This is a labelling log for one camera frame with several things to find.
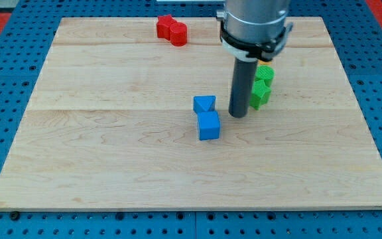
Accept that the yellow block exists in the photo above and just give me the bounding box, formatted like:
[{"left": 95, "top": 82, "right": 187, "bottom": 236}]
[{"left": 258, "top": 60, "right": 272, "bottom": 65}]

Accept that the green cylinder block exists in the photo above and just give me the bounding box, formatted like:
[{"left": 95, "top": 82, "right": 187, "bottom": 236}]
[{"left": 255, "top": 65, "right": 275, "bottom": 87}]

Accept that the blue cube block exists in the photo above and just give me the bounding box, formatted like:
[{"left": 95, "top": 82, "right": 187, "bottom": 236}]
[{"left": 197, "top": 111, "right": 221, "bottom": 141}]

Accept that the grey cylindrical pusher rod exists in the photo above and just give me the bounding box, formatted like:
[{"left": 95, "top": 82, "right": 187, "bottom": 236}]
[{"left": 228, "top": 58, "right": 257, "bottom": 118}]

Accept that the wooden board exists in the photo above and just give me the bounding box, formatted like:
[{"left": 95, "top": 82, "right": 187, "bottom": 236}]
[{"left": 0, "top": 17, "right": 382, "bottom": 212}]

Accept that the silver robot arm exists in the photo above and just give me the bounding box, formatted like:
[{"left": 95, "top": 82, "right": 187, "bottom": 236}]
[{"left": 216, "top": 0, "right": 293, "bottom": 62}]

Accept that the green star block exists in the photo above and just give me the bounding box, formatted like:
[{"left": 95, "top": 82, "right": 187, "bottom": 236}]
[{"left": 249, "top": 80, "right": 271, "bottom": 110}]

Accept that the red cylinder block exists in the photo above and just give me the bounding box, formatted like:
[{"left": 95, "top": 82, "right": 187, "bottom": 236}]
[{"left": 170, "top": 22, "right": 188, "bottom": 46}]

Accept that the red star block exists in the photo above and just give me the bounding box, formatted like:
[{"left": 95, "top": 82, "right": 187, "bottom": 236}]
[{"left": 156, "top": 15, "right": 177, "bottom": 40}]

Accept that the blue triangle block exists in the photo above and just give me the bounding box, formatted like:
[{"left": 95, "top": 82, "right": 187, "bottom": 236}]
[{"left": 193, "top": 95, "right": 216, "bottom": 114}]

